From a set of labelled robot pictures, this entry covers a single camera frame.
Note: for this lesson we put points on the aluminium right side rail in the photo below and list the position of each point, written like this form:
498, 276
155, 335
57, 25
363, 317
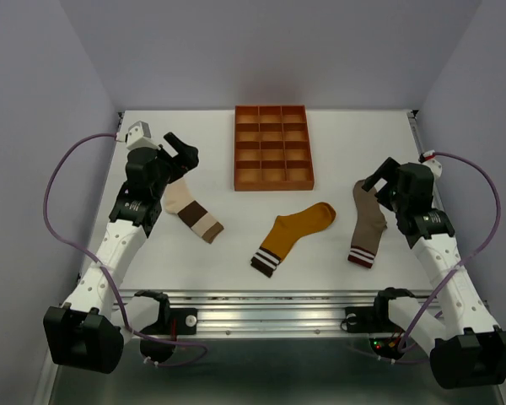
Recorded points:
412, 119

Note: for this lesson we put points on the aluminium front rail frame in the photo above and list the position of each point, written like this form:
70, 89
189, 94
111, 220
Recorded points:
251, 315

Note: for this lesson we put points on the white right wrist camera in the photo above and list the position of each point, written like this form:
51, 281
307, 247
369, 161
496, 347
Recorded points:
429, 160

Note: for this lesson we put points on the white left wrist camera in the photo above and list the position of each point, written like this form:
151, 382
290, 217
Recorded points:
138, 136

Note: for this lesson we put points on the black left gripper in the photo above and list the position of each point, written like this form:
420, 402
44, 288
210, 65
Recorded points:
187, 155

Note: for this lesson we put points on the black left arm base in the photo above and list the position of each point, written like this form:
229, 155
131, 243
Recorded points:
171, 322

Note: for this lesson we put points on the orange compartment tray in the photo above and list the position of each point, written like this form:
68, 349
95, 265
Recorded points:
272, 149

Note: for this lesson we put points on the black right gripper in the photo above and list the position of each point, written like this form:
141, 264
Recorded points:
386, 170

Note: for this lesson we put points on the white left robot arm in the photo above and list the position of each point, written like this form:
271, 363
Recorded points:
90, 329

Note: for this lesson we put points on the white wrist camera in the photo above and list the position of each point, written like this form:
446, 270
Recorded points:
429, 160
138, 136

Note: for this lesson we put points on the mustard yellow striped sock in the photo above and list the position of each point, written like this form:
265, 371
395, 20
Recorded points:
286, 231

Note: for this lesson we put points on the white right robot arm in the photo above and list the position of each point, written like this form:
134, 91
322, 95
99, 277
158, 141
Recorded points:
464, 343

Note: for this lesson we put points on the taupe sock with maroon cuff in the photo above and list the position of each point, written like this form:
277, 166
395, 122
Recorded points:
369, 227

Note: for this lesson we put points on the cream and brown sock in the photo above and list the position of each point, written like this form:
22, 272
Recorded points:
179, 201

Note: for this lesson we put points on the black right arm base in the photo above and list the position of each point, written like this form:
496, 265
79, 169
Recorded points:
374, 320

